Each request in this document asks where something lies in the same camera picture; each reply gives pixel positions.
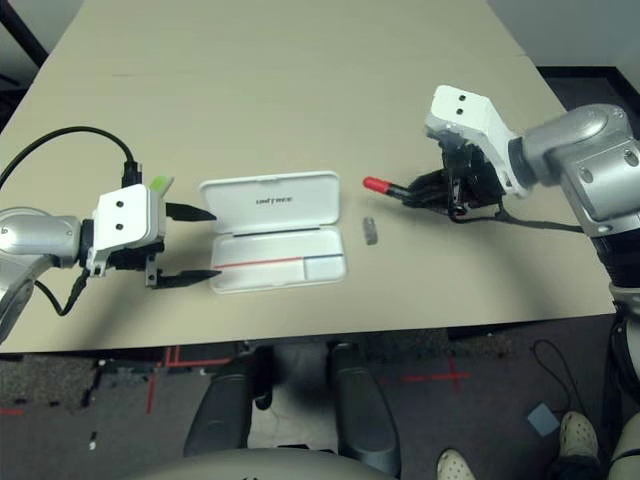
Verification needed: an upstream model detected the dark grey right robot leg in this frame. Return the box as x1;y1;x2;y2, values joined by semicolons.
327;342;401;476

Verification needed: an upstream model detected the dark grey robot leg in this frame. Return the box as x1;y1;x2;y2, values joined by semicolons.
327;342;401;476
183;372;256;459

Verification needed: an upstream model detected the dark grey left robot leg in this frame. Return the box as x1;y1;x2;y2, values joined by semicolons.
183;372;256;459

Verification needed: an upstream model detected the red and black marker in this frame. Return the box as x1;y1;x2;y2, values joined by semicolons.
363;176;411;201

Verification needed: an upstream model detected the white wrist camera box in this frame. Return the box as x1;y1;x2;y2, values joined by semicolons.
423;84;531;199
85;183;167;277

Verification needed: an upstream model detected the white perforated shoe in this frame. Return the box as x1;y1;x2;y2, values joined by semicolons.
558;410;599;459
437;448;476;480

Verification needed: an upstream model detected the black wall baseboard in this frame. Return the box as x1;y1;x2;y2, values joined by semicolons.
537;64;640;77

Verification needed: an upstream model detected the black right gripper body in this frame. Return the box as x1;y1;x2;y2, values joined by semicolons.
439;137;506;221

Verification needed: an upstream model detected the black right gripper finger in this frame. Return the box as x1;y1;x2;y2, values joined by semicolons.
405;168;450;195
399;193;454;214

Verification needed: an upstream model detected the blue grey paper square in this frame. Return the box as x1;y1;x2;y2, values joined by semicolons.
527;403;561;435

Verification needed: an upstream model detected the thin black floor cable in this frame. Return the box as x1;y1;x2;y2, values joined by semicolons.
532;339;581;416

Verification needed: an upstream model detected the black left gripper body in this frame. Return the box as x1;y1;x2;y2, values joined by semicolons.
107;237;166;290

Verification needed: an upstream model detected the grey robot torso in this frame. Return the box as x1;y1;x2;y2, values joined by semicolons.
119;447;401;480

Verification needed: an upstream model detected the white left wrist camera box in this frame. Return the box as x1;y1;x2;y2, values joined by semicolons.
85;183;167;277

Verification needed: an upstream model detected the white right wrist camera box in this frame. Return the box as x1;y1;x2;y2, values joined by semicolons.
423;84;531;199

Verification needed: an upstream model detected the white plastic pencil case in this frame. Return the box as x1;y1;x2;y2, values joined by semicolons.
198;170;349;295

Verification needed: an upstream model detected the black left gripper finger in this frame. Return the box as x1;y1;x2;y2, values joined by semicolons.
165;202;219;223
157;268;224;292

